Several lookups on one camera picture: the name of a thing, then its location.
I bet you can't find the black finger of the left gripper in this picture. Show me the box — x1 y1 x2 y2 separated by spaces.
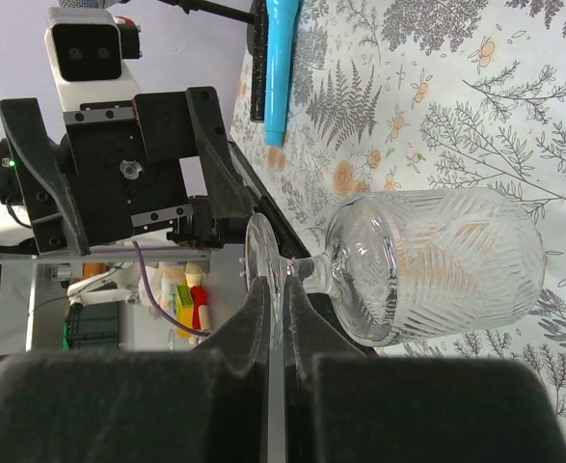
0 98 90 256
186 87 253 241

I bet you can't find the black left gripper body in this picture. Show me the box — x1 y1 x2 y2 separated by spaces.
0 91 202 247

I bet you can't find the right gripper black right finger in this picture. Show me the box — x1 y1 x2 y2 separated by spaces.
283 277 566 462

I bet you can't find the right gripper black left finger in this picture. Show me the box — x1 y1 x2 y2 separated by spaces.
0 278 269 462

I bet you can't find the short glass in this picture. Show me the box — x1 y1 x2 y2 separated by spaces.
245 188 545 347

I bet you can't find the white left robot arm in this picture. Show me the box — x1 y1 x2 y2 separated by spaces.
0 87 253 257

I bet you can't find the black microphone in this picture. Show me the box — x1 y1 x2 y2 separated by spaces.
247 0 268 123

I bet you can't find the glitter silver microphone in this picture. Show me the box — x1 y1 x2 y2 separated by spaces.
58 0 121 9

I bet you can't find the floral table cloth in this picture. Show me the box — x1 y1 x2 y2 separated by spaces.
231 1 566 436

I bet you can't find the blue microphone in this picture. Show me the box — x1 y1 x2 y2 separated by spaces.
264 0 301 147

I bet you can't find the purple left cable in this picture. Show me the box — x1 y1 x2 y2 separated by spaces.
0 108 214 339

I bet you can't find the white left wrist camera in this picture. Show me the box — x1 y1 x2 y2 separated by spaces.
44 6 142 113

